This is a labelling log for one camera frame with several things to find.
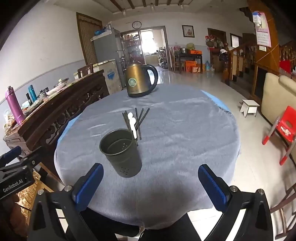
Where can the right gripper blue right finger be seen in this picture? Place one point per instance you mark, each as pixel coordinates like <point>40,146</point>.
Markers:
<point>215,187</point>

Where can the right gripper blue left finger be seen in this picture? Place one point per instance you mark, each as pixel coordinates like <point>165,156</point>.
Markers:
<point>86,186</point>

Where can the dark metal utensil holder cup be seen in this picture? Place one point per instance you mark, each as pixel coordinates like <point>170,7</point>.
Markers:
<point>120,149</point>

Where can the white ceramic spoon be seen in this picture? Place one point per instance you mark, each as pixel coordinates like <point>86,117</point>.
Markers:
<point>132,122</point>
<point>130,116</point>

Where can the dark metal chopstick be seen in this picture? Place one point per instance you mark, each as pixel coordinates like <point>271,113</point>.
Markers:
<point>126,121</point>
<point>132,133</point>
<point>139,118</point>
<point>143,117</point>
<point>139,133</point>

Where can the carved dark wooden sideboard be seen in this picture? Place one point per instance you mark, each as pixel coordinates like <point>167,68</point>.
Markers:
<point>46,124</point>

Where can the grey table cloth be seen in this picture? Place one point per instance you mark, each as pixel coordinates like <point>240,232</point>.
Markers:
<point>182,130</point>

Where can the teal thermos bottle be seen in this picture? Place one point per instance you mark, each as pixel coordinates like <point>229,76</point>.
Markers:
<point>32,93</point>

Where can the purple thermos bottle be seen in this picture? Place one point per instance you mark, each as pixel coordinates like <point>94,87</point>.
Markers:
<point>14,105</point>

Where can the small white wooden stool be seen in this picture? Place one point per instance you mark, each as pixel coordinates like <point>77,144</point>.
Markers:
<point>249,107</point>

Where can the red plastic child chair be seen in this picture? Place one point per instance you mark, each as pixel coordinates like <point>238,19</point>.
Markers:
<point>285,126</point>

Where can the cream leather sofa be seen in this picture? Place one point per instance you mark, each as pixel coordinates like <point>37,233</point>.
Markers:
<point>278,93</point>

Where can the gold electric kettle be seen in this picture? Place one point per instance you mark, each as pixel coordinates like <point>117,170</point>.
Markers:
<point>138,83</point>

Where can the white chest freezer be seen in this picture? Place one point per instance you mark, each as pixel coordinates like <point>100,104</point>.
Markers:
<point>105,74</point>

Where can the wooden stair railing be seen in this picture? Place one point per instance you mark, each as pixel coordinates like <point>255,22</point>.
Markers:
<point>237,61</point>

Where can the dark wooden side table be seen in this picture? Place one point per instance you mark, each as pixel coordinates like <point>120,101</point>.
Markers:
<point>185,61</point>

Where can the grey refrigerator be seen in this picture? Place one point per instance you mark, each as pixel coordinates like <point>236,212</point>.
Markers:
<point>108,46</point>

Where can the wall calendar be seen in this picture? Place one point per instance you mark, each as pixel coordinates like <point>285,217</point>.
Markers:
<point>261,29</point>

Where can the framed wall picture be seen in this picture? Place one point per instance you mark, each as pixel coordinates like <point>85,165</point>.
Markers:
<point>188,31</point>

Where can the round wall clock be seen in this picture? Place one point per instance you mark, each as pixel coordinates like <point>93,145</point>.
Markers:
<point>136,24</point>

